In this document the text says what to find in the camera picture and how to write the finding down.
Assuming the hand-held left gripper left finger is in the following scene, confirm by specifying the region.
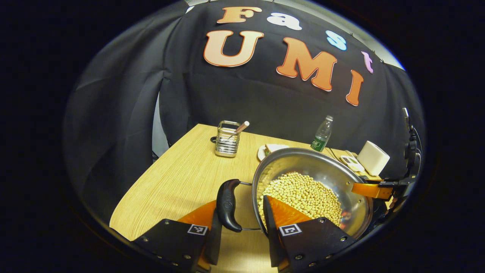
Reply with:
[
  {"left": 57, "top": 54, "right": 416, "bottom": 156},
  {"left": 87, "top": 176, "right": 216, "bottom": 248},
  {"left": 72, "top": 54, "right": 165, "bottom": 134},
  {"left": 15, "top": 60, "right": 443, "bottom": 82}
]
[{"left": 131, "top": 200, "right": 224, "bottom": 273}]

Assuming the pile of soybeans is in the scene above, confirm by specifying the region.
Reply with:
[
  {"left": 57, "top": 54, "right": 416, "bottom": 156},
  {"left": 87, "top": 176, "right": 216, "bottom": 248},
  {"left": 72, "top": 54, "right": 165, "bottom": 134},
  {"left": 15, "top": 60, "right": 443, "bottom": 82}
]
[{"left": 258, "top": 172, "right": 343, "bottom": 228}]

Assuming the white plate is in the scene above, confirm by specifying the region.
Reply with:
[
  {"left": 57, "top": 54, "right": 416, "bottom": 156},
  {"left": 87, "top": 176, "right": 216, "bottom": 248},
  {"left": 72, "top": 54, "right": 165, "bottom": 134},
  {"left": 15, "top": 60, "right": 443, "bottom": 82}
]
[{"left": 258, "top": 144, "right": 290, "bottom": 162}]

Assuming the black backdrop cloth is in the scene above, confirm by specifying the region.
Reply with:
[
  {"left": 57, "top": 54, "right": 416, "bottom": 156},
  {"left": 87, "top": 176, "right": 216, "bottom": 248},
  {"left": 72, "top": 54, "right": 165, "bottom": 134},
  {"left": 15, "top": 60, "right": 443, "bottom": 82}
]
[{"left": 64, "top": 0, "right": 425, "bottom": 224}]

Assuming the pale wooden stick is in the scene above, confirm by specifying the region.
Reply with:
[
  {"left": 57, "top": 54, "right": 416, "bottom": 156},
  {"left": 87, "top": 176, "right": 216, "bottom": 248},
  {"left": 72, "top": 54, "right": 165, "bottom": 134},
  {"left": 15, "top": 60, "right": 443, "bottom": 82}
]
[{"left": 227, "top": 121, "right": 250, "bottom": 140}]

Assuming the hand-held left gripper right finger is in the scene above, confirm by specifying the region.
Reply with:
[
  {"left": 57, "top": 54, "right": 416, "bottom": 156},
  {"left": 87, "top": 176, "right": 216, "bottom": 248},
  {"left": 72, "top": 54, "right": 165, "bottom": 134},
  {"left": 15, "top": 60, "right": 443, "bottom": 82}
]
[{"left": 263, "top": 195, "right": 358, "bottom": 273}]

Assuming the wire mesh utensil holder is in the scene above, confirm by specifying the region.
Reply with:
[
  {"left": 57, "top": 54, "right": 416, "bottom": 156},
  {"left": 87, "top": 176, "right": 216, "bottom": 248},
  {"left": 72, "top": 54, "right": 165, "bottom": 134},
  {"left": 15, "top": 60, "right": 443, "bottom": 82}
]
[{"left": 211, "top": 121, "right": 241, "bottom": 158}]

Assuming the white toaster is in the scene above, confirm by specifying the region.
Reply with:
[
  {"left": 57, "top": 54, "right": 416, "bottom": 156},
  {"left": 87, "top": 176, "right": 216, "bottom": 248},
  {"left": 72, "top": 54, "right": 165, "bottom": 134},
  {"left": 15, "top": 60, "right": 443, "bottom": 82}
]
[{"left": 357, "top": 141, "right": 390, "bottom": 177}]

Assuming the clear plastic water bottle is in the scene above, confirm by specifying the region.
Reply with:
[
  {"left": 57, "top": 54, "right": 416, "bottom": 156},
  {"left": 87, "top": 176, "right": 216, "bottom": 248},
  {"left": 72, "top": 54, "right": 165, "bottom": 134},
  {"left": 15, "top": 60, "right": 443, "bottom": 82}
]
[{"left": 311, "top": 115, "right": 334, "bottom": 152}]

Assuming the steel pot with black handle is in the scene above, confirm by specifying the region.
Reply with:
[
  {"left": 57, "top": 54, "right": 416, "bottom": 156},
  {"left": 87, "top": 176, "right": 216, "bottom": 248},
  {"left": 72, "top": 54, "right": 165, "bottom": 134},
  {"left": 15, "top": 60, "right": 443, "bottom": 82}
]
[{"left": 216, "top": 148, "right": 374, "bottom": 239}]

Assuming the small white divided dish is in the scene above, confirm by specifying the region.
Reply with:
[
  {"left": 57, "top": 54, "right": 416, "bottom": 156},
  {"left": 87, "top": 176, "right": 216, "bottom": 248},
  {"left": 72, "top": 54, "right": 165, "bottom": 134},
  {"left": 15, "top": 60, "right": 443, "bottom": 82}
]
[{"left": 340, "top": 155, "right": 365, "bottom": 173}]

